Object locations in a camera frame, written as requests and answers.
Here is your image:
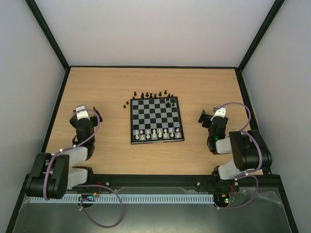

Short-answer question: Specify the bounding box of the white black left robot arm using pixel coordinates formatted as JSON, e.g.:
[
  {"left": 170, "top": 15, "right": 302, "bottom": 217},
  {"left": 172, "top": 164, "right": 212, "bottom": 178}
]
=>
[{"left": 25, "top": 105, "right": 103, "bottom": 200}]

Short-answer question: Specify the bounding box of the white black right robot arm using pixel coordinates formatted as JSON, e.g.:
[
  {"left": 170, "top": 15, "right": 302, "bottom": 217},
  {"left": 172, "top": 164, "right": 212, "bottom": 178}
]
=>
[{"left": 198, "top": 108, "right": 272, "bottom": 191}]

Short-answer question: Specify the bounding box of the black chess piece row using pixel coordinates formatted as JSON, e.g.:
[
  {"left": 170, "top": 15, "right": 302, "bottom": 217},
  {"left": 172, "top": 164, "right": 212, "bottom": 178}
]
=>
[{"left": 132, "top": 90, "right": 175, "bottom": 100}]

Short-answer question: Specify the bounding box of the black white chessboard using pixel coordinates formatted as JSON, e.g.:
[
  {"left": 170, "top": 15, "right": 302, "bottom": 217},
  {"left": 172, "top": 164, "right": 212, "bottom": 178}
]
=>
[{"left": 130, "top": 97, "right": 185, "bottom": 145}]

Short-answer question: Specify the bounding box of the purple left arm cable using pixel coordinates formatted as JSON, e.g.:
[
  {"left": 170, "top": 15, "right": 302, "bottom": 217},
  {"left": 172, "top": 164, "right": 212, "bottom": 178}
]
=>
[{"left": 42, "top": 108, "right": 123, "bottom": 228}]

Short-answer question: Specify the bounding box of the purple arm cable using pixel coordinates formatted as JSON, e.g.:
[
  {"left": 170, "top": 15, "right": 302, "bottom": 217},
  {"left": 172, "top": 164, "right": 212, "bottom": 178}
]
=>
[
  {"left": 213, "top": 101, "right": 263, "bottom": 210},
  {"left": 42, "top": 108, "right": 123, "bottom": 228}
]

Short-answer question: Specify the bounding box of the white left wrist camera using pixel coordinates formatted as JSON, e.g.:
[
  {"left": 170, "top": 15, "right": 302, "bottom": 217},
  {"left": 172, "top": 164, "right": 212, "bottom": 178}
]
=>
[{"left": 73, "top": 105, "right": 90, "bottom": 120}]

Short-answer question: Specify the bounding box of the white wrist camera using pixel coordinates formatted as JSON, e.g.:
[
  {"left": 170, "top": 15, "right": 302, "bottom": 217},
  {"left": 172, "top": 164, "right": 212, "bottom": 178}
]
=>
[
  {"left": 211, "top": 107, "right": 226, "bottom": 121},
  {"left": 73, "top": 105, "right": 90, "bottom": 120}
]

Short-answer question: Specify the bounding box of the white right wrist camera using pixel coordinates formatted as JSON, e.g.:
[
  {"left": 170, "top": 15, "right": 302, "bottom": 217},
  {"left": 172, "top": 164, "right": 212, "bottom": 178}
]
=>
[{"left": 211, "top": 107, "right": 226, "bottom": 121}]

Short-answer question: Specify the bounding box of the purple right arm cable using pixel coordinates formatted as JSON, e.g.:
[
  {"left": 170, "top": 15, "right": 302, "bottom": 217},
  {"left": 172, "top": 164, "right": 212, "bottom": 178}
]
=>
[{"left": 213, "top": 101, "right": 263, "bottom": 210}]

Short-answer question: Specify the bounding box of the black front frame rail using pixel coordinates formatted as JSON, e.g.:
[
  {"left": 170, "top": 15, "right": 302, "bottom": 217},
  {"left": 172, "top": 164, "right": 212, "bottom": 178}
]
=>
[{"left": 24, "top": 173, "right": 282, "bottom": 192}]

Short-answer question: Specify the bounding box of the white slotted cable duct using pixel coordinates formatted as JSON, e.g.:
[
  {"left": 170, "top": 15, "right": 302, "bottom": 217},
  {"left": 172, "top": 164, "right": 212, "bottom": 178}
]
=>
[{"left": 27, "top": 194, "right": 214, "bottom": 204}]

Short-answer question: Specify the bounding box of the black frame post left rear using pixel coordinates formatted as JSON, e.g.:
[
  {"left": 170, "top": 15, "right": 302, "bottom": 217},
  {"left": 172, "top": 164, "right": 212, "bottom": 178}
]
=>
[{"left": 25, "top": 0, "right": 70, "bottom": 71}]

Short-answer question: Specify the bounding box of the black frame post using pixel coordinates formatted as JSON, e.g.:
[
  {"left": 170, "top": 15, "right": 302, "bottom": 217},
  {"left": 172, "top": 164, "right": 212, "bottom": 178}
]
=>
[
  {"left": 25, "top": 0, "right": 70, "bottom": 71},
  {"left": 238, "top": 0, "right": 285, "bottom": 72}
]

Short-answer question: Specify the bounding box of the black frame post right rear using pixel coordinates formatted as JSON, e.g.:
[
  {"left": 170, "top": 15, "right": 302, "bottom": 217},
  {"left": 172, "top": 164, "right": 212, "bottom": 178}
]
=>
[{"left": 238, "top": 0, "right": 285, "bottom": 72}]

